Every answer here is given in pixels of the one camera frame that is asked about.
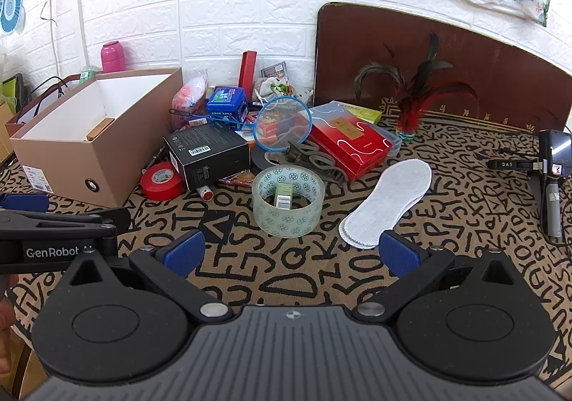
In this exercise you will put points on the clear patterned tape roll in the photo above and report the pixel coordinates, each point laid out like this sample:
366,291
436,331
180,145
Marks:
286,222

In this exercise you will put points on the brown paper bag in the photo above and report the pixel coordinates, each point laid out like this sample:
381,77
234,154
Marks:
42,94

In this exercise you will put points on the dark picture card box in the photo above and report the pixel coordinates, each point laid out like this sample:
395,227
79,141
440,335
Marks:
273,70

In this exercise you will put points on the red and white packet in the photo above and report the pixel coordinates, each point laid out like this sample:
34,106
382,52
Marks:
187,97

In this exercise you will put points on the grey plastic glasses frame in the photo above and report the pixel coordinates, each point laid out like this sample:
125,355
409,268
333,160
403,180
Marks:
319,164

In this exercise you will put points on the orange snack packet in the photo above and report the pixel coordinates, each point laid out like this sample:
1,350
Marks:
239,179

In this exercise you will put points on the brown wooden board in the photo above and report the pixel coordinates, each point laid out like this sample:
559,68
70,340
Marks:
469,70

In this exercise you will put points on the red tape roll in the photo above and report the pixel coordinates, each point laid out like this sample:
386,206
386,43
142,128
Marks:
161,182

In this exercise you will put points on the brown cardboard box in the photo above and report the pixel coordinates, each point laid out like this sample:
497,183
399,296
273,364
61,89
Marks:
67,146

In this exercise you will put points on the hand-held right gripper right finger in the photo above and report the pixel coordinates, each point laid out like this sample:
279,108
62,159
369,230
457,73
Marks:
397,251

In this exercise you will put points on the person's left hand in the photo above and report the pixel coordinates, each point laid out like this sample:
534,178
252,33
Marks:
4,338

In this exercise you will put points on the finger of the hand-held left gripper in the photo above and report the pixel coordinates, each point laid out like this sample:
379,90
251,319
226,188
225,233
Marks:
24,203
67,218

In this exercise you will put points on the red gift box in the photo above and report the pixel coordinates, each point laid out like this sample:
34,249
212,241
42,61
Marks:
353,146

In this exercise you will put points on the red feather shuttlecock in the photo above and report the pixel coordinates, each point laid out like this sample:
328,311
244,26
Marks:
411,110

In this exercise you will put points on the white printed plastic bag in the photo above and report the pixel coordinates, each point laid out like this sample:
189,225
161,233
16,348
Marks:
279,88

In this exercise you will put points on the small green box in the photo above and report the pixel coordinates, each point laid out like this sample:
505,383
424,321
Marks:
283,196

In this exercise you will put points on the green bag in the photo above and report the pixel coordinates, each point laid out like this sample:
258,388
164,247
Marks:
10,92

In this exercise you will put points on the tall red box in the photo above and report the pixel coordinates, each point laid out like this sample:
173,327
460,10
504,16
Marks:
247,70

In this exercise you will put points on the pink bottle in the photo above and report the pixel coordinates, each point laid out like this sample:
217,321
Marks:
112,56

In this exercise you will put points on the blue net scoop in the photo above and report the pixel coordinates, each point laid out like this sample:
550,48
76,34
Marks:
279,135

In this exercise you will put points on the black hand-held device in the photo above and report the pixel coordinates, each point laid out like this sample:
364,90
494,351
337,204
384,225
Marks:
554,168

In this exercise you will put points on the yellow green flat box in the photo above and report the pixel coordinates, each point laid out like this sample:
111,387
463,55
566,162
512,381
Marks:
364,114

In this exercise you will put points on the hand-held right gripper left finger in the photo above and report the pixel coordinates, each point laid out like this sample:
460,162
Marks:
185,251

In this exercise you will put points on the clear plastic case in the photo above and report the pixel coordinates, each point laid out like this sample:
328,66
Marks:
393,141

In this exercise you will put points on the white tube with red cap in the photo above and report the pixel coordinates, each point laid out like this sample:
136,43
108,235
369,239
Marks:
206,193

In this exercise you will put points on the blue plastic box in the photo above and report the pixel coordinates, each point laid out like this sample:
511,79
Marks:
225,103

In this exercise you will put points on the white shoe insole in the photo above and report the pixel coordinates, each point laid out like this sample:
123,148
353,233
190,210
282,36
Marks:
393,195

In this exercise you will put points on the black patterned tablecloth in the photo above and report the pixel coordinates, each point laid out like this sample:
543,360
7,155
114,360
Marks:
290,262

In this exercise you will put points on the black product box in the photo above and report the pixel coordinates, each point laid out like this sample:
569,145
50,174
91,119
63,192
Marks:
203,155

